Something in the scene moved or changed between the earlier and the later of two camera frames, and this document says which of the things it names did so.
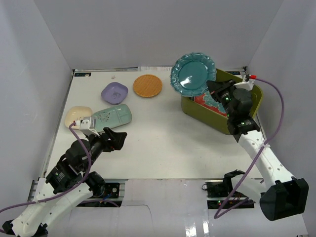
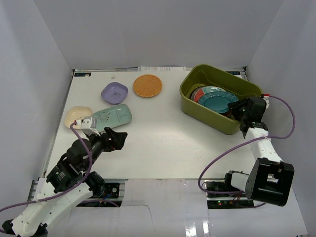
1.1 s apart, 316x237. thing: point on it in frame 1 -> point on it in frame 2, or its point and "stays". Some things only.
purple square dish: x=113 y=93 stays
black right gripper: x=214 y=87 -> x=234 y=106
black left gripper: x=111 y=140 stays
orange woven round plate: x=147 y=86 stays
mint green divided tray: x=112 y=117 stays
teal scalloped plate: x=191 y=73 -> x=218 y=101
